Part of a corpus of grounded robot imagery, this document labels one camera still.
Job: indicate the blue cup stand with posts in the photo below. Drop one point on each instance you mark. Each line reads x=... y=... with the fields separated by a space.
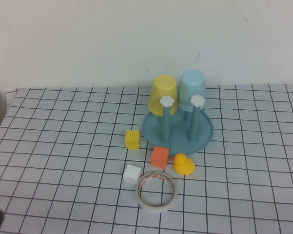
x=178 y=141

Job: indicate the orange cube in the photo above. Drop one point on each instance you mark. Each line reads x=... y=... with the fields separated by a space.
x=160 y=158

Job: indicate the yellow cube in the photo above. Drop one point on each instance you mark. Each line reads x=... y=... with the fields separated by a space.
x=132 y=140

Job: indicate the yellow rubber duck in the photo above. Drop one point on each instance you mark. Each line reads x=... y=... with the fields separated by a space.
x=184 y=165

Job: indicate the white cube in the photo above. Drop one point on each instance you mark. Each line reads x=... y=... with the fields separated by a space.
x=131 y=175

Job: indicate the light blue plastic cup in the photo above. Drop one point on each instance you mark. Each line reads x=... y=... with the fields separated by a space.
x=191 y=83

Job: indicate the yellow plastic cup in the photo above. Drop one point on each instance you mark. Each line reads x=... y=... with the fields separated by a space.
x=162 y=87

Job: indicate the white tape roll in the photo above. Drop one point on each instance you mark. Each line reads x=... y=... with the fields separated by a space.
x=156 y=209

